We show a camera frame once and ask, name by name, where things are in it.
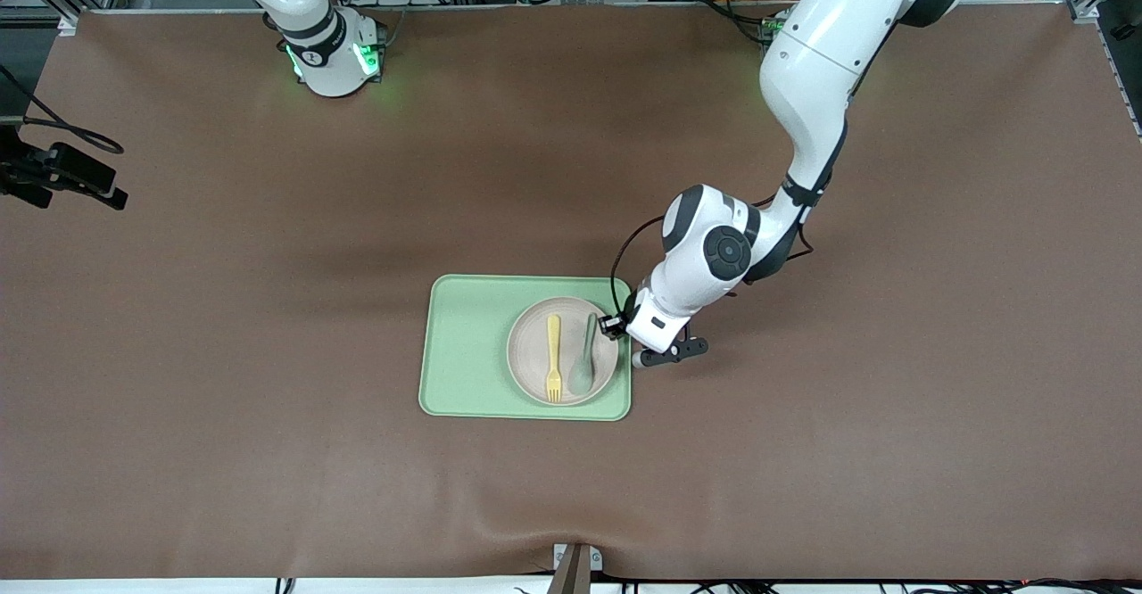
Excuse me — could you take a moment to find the pale green plastic spoon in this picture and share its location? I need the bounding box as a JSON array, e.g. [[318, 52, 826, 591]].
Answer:
[[568, 312, 600, 396]]

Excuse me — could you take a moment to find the yellow plastic fork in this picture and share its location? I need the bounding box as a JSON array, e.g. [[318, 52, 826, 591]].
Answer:
[[546, 313, 563, 403]]

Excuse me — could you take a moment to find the round beige plate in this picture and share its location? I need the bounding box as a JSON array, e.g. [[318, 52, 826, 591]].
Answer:
[[506, 296, 621, 407]]

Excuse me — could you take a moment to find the light green rectangular tray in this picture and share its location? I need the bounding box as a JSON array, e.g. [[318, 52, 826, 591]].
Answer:
[[418, 274, 633, 422]]

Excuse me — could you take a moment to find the brown table mat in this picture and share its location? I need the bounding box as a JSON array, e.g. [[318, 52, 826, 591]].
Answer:
[[0, 5, 1142, 582]]

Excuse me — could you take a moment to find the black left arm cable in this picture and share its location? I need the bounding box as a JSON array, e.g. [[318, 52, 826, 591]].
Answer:
[[610, 193, 815, 314]]

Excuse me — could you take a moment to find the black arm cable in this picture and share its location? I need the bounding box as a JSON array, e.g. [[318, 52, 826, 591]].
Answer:
[[610, 193, 815, 314], [0, 66, 124, 154]]

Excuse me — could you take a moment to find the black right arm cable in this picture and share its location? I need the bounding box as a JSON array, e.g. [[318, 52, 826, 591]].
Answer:
[[0, 66, 124, 154]]

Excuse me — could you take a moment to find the metal table clamp bracket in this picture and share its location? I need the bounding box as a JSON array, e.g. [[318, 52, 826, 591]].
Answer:
[[553, 542, 604, 594]]

